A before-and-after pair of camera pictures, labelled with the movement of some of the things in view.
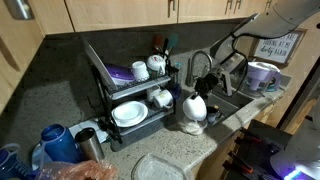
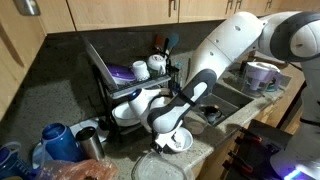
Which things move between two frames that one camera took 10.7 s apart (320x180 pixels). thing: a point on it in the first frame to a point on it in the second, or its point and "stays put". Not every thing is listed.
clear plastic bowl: x=194 y=127 stays put
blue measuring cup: x=10 y=167 stays put
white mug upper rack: x=140 y=70 stays put
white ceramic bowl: x=195 y=109 to x=180 y=139
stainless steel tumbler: x=90 y=144 stays put
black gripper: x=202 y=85 to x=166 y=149
